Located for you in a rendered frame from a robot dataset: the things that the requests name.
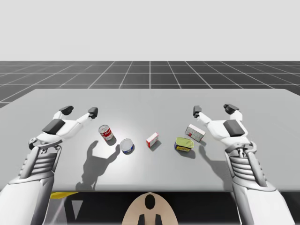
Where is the green and blue rectangular can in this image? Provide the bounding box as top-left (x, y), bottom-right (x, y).
top-left (173, 136), bottom-right (195, 153)

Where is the dark red and white carton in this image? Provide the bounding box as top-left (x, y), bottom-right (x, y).
top-left (184, 123), bottom-right (206, 143)

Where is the blue flat can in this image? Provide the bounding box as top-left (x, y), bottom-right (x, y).
top-left (120, 138), bottom-right (135, 155)

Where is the small red and white carton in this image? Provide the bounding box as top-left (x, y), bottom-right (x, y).
top-left (146, 132), bottom-right (159, 149)

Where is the red and white can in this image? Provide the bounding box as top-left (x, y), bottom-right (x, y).
top-left (98, 124), bottom-right (117, 142)

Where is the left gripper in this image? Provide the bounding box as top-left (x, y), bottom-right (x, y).
top-left (34, 105), bottom-right (99, 144)

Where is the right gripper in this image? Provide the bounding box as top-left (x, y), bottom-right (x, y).
top-left (192, 103), bottom-right (249, 146)

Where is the tan robot part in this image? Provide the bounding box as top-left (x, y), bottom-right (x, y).
top-left (121, 191), bottom-right (179, 225)

